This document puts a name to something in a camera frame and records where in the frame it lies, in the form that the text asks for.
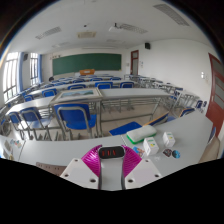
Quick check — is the group of ceiling lights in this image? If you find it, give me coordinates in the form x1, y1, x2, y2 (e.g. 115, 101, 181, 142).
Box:
34, 3, 192, 41

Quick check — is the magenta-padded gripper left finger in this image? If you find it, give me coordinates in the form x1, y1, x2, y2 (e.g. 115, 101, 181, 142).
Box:
59, 144, 103, 191

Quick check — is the dark round sticker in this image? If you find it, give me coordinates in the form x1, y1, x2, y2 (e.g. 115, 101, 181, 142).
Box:
162, 148, 173, 158

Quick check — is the orange wooden lectern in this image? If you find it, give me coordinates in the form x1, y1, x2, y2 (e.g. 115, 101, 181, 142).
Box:
79, 68, 96, 76

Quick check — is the brown door with window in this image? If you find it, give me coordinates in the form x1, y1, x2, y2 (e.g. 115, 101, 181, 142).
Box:
130, 49, 140, 76

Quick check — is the white and green case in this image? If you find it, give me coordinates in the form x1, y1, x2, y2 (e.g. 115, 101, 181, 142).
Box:
125, 124, 158, 145

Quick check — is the framed landscape picture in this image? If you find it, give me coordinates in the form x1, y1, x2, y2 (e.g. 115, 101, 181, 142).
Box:
52, 87, 104, 104

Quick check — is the narrow bright window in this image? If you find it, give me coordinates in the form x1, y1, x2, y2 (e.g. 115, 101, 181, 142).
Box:
29, 52, 40, 86

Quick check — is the group of blue chairs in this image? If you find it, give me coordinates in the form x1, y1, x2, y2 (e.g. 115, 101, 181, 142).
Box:
0, 74, 206, 142

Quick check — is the group of grey desks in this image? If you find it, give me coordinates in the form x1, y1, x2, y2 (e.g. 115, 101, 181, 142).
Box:
0, 73, 201, 139

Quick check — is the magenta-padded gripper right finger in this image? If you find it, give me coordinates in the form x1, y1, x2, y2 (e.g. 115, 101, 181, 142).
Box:
121, 144, 164, 191

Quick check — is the green chalkboard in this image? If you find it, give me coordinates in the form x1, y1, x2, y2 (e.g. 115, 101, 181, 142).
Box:
51, 53, 123, 77

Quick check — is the white ceiling projector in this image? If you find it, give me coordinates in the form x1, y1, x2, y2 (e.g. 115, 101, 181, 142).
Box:
108, 22, 124, 33

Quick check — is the colourful printed card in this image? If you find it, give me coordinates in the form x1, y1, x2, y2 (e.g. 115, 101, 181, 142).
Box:
132, 146, 146, 159

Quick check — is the pile of colourful cards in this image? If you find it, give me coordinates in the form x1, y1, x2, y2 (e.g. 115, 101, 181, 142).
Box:
12, 139, 24, 150

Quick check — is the white charger block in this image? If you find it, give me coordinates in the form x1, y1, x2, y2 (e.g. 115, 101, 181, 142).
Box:
97, 145, 127, 192

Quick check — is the red door with window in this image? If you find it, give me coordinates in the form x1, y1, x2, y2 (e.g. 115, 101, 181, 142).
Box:
205, 52, 224, 138

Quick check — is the blue round sticker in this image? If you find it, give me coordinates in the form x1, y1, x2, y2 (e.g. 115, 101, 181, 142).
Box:
171, 149, 181, 160

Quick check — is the large bright window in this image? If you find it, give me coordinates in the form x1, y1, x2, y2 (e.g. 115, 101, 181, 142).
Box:
2, 51, 20, 102

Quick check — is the ceiling air conditioner unit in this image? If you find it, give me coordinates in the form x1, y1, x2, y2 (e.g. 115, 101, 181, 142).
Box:
77, 30, 98, 39

